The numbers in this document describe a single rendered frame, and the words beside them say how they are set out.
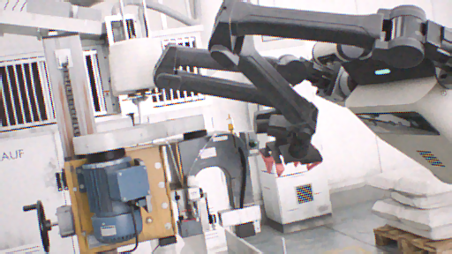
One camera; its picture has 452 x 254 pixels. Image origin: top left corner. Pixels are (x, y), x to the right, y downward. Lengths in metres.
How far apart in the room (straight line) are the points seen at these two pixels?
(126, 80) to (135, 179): 0.30
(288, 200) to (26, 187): 2.56
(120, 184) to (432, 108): 0.86
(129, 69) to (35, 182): 3.01
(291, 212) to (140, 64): 4.26
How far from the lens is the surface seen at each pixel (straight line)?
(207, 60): 1.65
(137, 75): 1.73
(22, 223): 4.71
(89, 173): 1.76
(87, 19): 4.40
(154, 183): 1.95
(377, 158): 6.91
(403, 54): 1.17
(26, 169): 4.66
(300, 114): 1.46
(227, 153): 1.99
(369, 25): 1.18
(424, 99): 1.35
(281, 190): 5.76
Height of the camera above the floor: 1.46
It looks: 3 degrees down
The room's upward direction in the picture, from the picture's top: 9 degrees counter-clockwise
